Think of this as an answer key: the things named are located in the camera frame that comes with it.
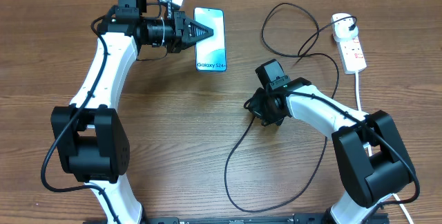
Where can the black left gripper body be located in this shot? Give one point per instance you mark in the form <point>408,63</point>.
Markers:
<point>179,41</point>

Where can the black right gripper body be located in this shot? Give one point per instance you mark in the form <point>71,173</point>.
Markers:
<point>262,107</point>

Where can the dark blue smartphone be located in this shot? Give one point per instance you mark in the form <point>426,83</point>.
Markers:
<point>210,53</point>

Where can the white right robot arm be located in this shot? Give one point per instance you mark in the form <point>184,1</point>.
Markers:
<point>372,160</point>

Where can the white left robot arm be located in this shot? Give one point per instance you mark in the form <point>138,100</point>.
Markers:
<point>91,149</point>

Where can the white charger plug adapter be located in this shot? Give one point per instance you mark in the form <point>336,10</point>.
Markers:
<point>344,27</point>

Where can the white power strip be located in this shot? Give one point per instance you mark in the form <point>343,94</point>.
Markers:
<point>352,57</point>

